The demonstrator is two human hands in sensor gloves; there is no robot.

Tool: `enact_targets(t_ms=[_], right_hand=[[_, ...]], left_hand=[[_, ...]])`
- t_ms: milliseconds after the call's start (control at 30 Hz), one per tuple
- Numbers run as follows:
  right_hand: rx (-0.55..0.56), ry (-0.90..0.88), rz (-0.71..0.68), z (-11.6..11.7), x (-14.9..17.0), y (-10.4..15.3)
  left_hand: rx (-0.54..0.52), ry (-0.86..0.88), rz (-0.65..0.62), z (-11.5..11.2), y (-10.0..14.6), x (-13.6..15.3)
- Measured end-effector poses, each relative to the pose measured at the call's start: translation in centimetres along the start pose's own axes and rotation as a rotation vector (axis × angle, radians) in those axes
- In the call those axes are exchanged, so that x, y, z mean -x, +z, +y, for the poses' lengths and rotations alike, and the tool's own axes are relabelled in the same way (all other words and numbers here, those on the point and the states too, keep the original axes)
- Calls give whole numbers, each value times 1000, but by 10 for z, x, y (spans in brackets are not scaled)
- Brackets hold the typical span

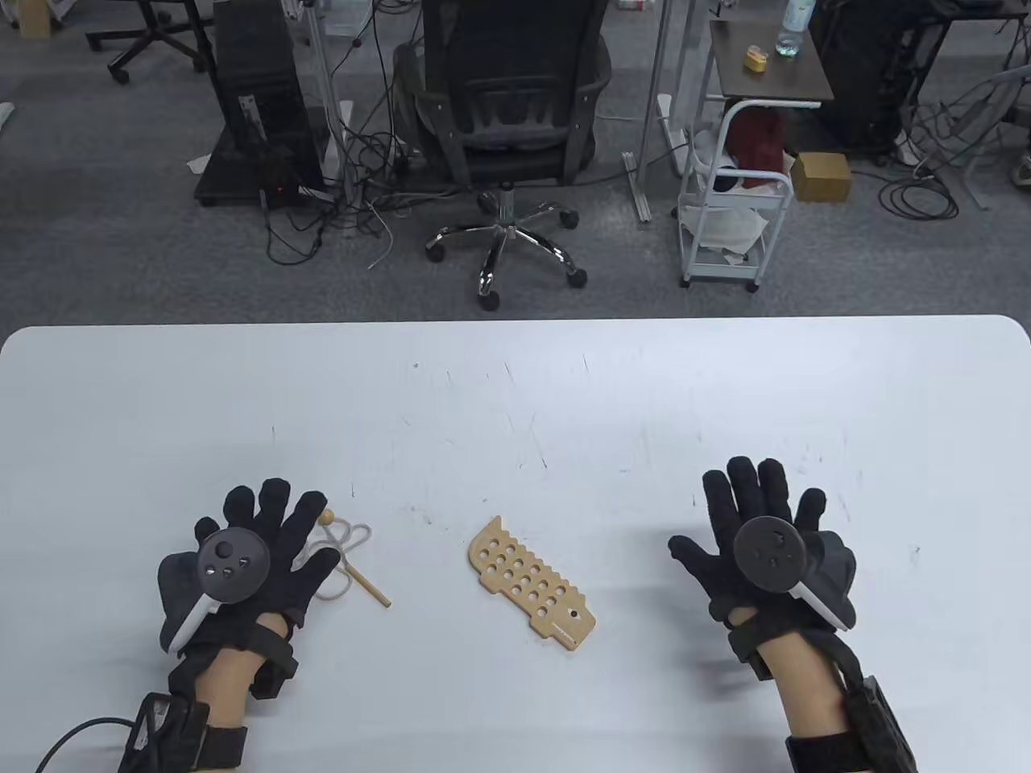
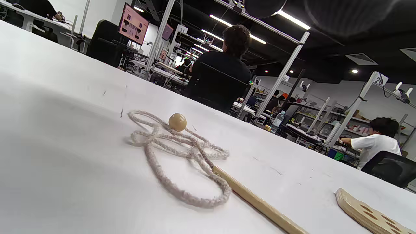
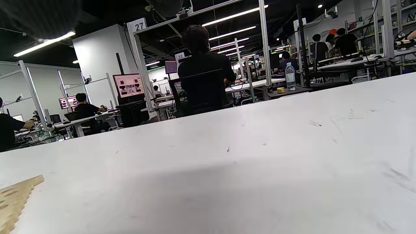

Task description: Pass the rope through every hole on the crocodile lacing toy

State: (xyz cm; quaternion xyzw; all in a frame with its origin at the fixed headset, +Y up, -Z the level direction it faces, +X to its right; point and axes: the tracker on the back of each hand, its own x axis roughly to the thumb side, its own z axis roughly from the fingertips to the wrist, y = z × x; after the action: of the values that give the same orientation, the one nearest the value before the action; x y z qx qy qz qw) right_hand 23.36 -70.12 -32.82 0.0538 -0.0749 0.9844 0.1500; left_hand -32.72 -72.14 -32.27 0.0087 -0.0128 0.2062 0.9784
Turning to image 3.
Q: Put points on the person's right hand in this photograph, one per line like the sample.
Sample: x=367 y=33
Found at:
x=39 y=16

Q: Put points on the wooden crocodile lacing toy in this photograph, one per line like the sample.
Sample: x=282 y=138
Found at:
x=13 y=201

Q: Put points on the white ceiling strip light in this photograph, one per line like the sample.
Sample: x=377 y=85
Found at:
x=230 y=49
x=229 y=43
x=232 y=33
x=45 y=43
x=234 y=15

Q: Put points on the small pink screen monitor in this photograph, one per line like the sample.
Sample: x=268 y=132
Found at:
x=66 y=102

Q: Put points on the white number sign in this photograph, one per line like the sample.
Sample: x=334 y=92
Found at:
x=179 y=56
x=139 y=26

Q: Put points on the monitor with pink screen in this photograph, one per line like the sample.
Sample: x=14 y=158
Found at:
x=128 y=85

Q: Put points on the small purple screen monitor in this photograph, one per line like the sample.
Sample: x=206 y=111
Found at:
x=171 y=67

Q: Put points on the white work desk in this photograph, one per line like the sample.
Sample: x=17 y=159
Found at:
x=256 y=84

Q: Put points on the small yellow case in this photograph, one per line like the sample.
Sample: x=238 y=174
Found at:
x=280 y=90

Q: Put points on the clear water bottle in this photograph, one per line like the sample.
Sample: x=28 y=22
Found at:
x=290 y=79

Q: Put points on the dark brown side table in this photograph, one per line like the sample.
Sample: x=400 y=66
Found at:
x=292 y=93

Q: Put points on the aluminium frame post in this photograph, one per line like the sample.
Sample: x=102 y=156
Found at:
x=265 y=42
x=143 y=71

